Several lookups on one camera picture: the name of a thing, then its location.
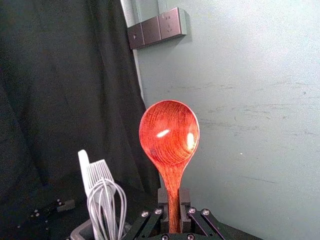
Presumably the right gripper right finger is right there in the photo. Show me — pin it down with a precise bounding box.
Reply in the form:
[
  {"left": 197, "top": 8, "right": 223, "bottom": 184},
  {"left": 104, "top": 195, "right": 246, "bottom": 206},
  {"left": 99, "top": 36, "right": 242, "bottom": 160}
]
[{"left": 179, "top": 188, "right": 227, "bottom": 240}]

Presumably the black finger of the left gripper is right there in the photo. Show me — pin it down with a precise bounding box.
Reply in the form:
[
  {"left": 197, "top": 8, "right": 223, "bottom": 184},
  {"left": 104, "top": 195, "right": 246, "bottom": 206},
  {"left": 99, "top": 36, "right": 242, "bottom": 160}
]
[{"left": 29, "top": 198, "right": 76, "bottom": 227}]

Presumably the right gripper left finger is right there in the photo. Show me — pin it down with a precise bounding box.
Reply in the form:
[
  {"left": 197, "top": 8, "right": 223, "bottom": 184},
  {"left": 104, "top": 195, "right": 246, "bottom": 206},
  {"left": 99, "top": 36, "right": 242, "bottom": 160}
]
[{"left": 124, "top": 188, "right": 171, "bottom": 240}]

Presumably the red wooden spoon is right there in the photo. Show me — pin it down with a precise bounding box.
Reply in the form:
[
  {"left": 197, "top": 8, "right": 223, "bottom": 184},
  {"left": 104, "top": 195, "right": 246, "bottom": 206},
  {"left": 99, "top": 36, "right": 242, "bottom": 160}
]
[{"left": 138, "top": 99, "right": 201, "bottom": 234}]

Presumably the grey utensil holder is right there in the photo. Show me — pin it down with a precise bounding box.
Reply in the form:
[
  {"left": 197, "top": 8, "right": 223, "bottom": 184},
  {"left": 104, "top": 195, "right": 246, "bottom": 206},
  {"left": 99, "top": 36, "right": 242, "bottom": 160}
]
[{"left": 70, "top": 219, "right": 135, "bottom": 240}]

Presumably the white spatula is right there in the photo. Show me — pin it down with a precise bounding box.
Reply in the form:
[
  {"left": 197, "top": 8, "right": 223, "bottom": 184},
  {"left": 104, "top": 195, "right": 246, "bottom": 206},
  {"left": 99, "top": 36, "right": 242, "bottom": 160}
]
[{"left": 77, "top": 149, "right": 93, "bottom": 199}]

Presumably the white silicone brush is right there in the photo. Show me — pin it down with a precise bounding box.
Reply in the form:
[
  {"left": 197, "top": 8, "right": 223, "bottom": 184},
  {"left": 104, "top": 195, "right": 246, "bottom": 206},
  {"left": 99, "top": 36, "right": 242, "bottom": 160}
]
[{"left": 86, "top": 159, "right": 116, "bottom": 196}]

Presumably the black cloth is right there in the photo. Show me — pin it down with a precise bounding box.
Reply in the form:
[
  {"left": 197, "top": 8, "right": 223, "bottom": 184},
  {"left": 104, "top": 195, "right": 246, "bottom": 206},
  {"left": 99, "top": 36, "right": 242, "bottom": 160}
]
[{"left": 0, "top": 0, "right": 161, "bottom": 240}]

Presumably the white wire whisk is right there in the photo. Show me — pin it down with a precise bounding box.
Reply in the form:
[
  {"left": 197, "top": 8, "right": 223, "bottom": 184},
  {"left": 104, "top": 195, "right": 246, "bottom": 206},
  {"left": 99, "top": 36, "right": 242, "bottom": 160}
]
[{"left": 86, "top": 178, "right": 127, "bottom": 240}]

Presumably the grey wall socket panel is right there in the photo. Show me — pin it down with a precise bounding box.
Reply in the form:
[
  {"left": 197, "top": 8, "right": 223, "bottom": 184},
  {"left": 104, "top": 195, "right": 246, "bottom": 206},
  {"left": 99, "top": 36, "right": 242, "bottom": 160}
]
[{"left": 127, "top": 6, "right": 188, "bottom": 50}]

